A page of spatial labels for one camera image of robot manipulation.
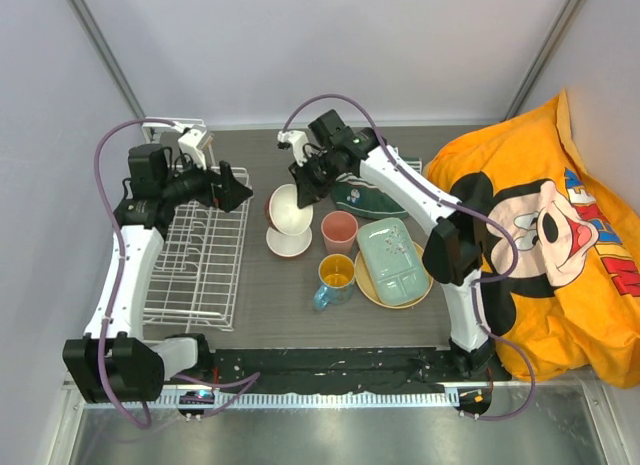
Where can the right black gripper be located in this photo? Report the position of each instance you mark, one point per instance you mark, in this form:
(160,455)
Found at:
(308,191)

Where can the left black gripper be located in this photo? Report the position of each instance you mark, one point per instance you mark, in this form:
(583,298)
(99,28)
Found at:
(233,192)

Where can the red patterned cup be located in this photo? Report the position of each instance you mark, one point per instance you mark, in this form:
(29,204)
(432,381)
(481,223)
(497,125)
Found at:
(284,215)

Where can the pink cup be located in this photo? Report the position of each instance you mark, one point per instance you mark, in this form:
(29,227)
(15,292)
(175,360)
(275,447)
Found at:
(339,230)

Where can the orange bowl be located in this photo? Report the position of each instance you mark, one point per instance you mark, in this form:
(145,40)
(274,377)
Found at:
(288,246)

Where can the blue patterned bowl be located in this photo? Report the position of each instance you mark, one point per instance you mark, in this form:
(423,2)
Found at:
(336,274)

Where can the yellow round plate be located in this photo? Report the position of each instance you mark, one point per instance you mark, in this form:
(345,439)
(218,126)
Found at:
(367,280)

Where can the light green divided tray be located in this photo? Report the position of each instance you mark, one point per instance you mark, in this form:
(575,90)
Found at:
(385,232)

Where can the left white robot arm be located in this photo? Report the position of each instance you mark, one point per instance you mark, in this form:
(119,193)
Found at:
(111,360)

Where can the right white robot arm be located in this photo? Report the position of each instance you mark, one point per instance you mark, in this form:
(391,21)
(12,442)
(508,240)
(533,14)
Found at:
(456,234)

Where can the green striped towel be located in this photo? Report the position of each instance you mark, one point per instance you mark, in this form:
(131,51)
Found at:
(362,199)

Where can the orange cartoon cloth bag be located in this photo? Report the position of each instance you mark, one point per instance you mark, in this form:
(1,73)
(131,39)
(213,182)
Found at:
(561,269)

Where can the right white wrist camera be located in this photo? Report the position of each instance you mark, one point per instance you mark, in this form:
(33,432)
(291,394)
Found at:
(295,141)

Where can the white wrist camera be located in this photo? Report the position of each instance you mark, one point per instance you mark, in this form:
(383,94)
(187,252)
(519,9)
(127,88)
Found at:
(196,141)
(295,141)

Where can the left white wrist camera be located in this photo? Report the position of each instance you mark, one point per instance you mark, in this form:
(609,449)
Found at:
(196,141)

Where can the white wire dish rack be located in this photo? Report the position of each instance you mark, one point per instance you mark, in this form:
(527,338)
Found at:
(195,279)

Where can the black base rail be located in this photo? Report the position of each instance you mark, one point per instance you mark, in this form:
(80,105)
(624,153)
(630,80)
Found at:
(339,371)

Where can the white slotted cable duct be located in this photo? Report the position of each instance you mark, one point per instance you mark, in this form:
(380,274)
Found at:
(250,401)

